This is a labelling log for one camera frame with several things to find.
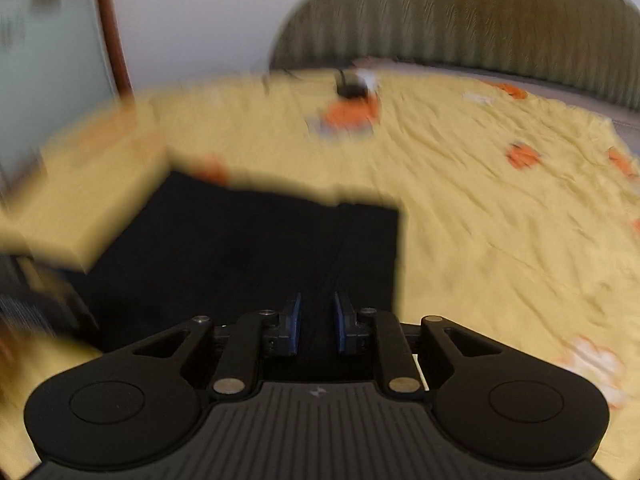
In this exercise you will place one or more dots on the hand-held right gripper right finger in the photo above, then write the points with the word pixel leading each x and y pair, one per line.
pixel 340 322

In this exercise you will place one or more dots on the yellow floral blanket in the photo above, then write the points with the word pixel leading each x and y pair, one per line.
pixel 500 210

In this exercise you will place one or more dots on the black pants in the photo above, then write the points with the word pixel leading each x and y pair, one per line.
pixel 250 250

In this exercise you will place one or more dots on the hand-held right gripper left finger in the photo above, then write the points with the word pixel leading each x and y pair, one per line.
pixel 296 322

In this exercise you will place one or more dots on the frosted glass door panel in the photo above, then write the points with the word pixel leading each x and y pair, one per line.
pixel 50 60

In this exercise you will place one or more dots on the olive green padded headboard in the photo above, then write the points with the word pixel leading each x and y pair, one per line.
pixel 475 15

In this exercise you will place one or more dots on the small black object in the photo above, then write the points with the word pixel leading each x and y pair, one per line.
pixel 350 85

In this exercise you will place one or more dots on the brown wooden door frame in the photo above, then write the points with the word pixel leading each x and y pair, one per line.
pixel 116 35

